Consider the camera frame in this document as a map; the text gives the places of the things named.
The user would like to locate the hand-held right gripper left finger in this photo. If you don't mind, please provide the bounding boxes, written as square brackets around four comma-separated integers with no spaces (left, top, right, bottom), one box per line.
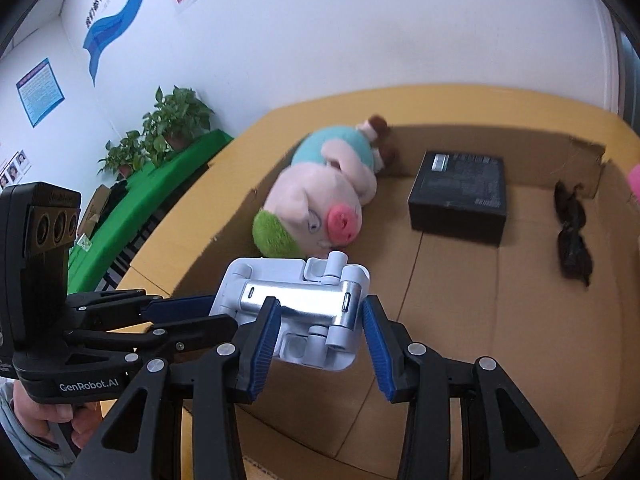
[70,296,283,480]

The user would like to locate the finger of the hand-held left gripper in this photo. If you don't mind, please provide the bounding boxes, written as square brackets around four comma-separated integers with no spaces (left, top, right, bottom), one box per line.
[65,314,239,361]
[67,288,217,322]

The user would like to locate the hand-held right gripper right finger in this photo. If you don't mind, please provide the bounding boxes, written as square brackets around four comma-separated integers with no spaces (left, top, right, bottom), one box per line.
[361,295,576,480]

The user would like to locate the white folding phone stand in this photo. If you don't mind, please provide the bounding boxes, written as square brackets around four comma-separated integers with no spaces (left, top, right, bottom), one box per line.
[207,250,372,372]

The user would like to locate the brown cardboard box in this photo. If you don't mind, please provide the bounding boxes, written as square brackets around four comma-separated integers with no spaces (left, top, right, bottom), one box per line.
[115,122,640,480]

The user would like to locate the person's left forearm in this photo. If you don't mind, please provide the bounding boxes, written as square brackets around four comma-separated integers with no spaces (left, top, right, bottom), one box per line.
[0,377,76,480]

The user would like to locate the person's left hand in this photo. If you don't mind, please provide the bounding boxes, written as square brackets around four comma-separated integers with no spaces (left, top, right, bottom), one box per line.
[12,384,107,450]

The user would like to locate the black metal rack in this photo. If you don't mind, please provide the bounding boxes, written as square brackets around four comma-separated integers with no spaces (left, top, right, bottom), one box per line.
[102,200,171,291]

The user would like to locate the small cardboard box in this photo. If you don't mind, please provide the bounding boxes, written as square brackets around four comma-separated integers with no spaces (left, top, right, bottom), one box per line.
[77,184,113,238]

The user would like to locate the dark cloth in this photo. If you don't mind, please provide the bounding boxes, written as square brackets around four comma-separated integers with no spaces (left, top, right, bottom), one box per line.
[106,180,132,207]

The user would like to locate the green cloth covered shelf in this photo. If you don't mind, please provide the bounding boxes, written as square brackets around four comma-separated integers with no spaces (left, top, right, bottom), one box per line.
[67,129,235,293]

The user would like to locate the small potted green plant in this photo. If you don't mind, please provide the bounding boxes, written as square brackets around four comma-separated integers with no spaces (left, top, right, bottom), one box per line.
[97,130,151,178]

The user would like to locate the pink pig plush toy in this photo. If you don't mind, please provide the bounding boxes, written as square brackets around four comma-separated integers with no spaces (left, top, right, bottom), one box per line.
[251,115,398,258]

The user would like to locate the black rectangular box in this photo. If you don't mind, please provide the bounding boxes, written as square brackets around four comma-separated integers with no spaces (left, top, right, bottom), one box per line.
[407,150,510,247]

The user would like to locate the large potted green plant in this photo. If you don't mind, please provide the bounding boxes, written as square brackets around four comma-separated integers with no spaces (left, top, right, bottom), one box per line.
[141,85,216,153]

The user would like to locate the black sunglasses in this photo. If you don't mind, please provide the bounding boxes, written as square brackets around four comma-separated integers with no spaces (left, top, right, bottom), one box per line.
[554,181,594,288]

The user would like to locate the wall photo sheet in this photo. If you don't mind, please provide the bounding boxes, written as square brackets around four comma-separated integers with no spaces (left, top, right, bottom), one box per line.
[0,149,32,188]

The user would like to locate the blue framed wall poster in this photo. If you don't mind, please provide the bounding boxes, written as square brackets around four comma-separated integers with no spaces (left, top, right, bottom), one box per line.
[16,57,67,128]

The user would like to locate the dark window frame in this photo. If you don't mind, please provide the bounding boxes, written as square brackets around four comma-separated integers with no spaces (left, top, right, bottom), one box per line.
[600,10,640,131]

